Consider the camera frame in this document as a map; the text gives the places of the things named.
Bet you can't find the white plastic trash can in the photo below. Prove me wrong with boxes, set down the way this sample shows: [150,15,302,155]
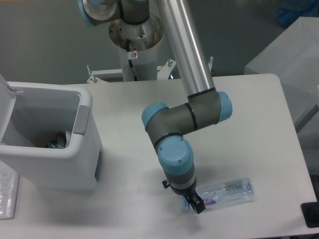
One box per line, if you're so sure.
[0,78,103,190]

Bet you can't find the trash inside the can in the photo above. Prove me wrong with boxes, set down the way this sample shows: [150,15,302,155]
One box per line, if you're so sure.
[41,130,72,149]

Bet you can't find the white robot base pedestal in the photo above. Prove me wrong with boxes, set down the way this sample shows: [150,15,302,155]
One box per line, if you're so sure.
[109,13,164,82]

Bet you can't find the grey covered table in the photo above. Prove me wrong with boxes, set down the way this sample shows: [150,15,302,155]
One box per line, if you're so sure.
[244,17,319,149]

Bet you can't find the white metal base frame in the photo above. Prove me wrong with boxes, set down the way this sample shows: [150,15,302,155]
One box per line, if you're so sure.
[86,56,215,84]

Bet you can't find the blue object in background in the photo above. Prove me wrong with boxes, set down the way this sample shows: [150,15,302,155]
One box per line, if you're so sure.
[276,0,319,28]

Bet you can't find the plastic sleeve with paper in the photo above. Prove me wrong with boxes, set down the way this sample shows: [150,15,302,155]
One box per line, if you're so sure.
[0,161,19,220]

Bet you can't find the black cable on pedestal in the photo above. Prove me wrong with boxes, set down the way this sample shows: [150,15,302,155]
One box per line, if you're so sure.
[126,38,139,82]

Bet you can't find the black device at edge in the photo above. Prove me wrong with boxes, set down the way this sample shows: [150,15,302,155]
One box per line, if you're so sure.
[301,202,319,228]

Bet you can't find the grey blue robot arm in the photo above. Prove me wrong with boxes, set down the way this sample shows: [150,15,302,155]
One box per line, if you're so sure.
[78,0,232,214]

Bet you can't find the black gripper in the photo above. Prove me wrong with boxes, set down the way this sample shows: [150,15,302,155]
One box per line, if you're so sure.
[162,174,205,214]

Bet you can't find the clear plastic water bottle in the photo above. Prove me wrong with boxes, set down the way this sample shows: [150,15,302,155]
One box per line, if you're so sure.
[196,178,254,209]

